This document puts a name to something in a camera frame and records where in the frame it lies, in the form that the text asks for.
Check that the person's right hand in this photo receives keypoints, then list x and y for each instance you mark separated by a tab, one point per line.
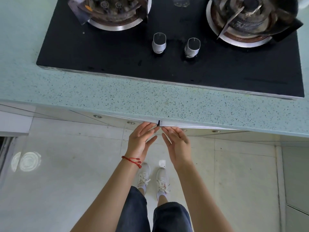
179	149

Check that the person's left hand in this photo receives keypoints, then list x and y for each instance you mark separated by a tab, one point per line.
136	142

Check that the person's right thumb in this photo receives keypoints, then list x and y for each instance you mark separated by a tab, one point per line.
166	139

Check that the person's left thumb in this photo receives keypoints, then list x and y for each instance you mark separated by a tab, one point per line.
151	142

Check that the white cabinet door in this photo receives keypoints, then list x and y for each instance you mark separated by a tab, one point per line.
130	119
200	125

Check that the person's left forearm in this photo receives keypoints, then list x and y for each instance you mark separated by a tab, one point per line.
108	198

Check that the person's right forearm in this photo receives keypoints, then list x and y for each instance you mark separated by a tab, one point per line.
200	198

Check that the small white paper scrap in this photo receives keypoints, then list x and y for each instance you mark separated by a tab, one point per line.
162	163

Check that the white sneaker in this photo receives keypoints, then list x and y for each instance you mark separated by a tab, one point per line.
162	181
143	177

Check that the dark denim trousers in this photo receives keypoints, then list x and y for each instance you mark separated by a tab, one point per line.
169	218

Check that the silver hob control knob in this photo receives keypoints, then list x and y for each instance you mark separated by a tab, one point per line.
192	48
159	43

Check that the black glass gas hob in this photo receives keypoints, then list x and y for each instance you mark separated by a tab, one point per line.
115	53

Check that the round gas burner with support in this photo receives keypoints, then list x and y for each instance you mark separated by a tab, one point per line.
113	16
251	21

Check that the white side cabinet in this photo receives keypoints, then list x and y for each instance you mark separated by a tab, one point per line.
14	122

